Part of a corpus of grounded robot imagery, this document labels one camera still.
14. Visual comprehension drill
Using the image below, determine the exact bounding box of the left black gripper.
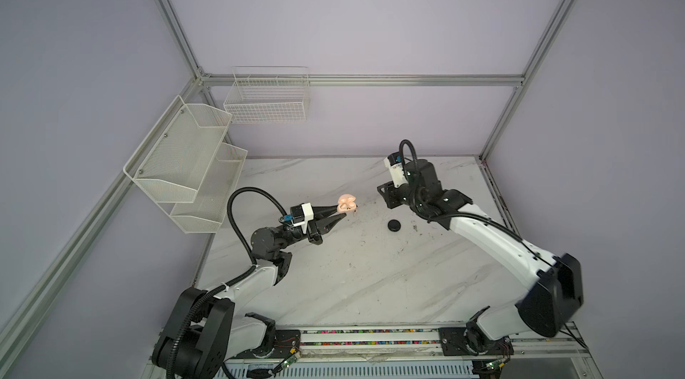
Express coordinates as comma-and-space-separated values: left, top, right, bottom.
277, 206, 344, 250

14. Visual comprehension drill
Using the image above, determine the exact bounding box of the black round earbud charging case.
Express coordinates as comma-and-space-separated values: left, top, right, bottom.
387, 220, 401, 233

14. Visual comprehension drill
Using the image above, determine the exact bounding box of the pink round charging case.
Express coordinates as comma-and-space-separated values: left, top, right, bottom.
337, 194, 358, 213

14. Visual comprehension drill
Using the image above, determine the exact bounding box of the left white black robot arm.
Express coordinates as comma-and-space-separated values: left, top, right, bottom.
152, 204, 347, 378

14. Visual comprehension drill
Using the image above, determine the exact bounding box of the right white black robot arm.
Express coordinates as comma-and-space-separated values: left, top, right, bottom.
377, 153, 583, 355

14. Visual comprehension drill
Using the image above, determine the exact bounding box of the lower white mesh shelf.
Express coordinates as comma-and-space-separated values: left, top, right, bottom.
171, 143, 248, 234

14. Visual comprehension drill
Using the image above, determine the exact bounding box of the white mesh shelf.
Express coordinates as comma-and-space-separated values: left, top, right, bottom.
171, 143, 248, 234
123, 97, 232, 204

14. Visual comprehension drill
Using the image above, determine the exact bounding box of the upper white mesh shelf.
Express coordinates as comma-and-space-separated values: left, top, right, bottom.
123, 97, 232, 204

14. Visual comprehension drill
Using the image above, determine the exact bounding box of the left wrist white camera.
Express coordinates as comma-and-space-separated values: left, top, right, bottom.
281, 203, 314, 236

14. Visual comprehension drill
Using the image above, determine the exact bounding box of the wrist white camera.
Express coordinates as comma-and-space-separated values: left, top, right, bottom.
384, 152, 408, 188
281, 203, 314, 236

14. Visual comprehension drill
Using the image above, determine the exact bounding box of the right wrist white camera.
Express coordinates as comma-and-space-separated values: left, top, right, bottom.
384, 152, 408, 188

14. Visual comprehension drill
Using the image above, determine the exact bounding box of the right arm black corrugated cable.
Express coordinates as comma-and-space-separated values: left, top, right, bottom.
398, 139, 558, 268

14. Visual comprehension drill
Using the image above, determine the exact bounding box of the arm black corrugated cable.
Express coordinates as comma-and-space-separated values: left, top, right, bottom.
398, 139, 558, 268
165, 186, 290, 379

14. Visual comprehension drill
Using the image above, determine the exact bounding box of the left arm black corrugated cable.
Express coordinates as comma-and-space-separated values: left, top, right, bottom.
165, 186, 290, 379

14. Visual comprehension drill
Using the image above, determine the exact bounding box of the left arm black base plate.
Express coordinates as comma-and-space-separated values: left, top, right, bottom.
231, 329, 301, 360

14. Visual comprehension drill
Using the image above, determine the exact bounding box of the white wire basket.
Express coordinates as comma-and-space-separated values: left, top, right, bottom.
224, 66, 310, 124

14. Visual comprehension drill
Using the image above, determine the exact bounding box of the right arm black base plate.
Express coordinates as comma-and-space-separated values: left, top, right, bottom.
438, 327, 514, 357

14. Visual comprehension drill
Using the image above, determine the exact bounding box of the aluminium front rail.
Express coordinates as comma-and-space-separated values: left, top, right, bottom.
141, 321, 592, 365

